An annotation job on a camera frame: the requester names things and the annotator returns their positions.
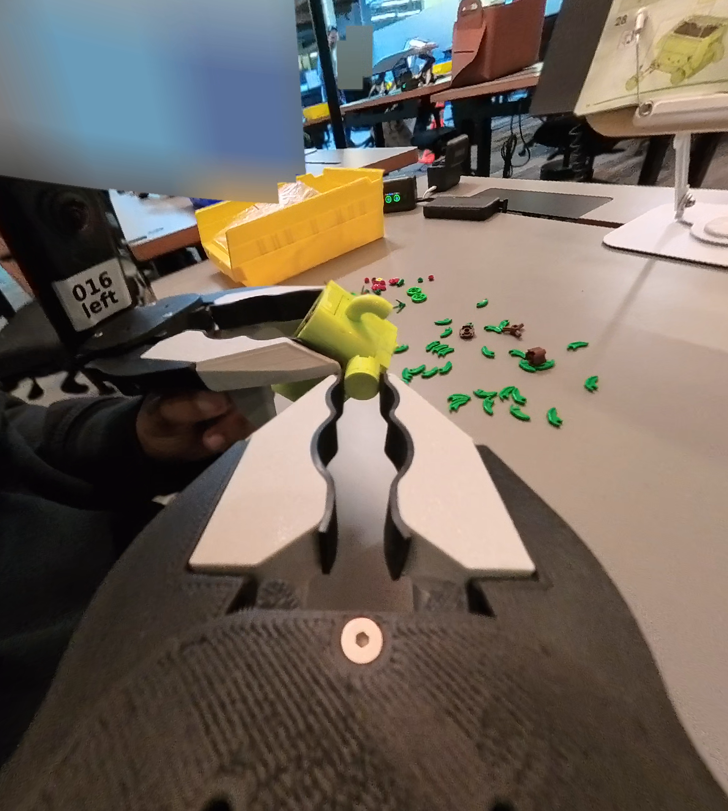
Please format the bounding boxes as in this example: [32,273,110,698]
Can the person's left forearm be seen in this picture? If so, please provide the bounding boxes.
[0,389,149,501]

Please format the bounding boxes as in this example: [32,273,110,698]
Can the lime green brick pot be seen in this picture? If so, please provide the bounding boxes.
[272,280,399,401]

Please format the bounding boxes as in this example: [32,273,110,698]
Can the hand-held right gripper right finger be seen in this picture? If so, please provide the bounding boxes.
[379,373,537,580]

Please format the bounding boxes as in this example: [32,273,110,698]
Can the black box device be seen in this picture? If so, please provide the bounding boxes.
[426,133,470,191]

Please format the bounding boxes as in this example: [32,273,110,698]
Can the wooden office desk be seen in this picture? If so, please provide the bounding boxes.
[340,63,543,178]

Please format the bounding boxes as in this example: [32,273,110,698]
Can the flat black device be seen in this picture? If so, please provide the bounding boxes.
[423,194,508,222]

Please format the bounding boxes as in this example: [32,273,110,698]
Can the person's left hand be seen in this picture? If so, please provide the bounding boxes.
[134,389,257,463]

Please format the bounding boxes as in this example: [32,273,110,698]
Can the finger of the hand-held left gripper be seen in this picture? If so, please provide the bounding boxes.
[141,331,343,394]
[209,284,327,332]

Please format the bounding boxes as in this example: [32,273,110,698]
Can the scattered green leaf pieces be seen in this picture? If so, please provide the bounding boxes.
[360,274,600,427]

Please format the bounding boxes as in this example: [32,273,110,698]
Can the clear plastic bag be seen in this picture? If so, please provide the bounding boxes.
[275,180,322,207]

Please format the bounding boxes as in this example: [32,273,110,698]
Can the yellow storage bin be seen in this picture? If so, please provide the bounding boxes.
[196,168,385,287]

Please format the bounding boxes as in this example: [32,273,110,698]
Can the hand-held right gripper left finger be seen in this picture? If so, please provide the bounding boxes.
[189,373,347,577]

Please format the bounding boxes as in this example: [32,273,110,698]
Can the white book stand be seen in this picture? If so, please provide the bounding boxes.
[603,9,728,275]

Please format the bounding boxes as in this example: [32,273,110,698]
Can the brown paper bag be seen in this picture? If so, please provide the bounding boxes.
[450,0,546,89]

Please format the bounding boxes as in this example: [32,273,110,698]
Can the black device with green lights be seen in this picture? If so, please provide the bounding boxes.
[382,177,417,214]

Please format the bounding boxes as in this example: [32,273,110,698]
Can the dark table panel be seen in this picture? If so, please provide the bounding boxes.
[497,188,613,222]

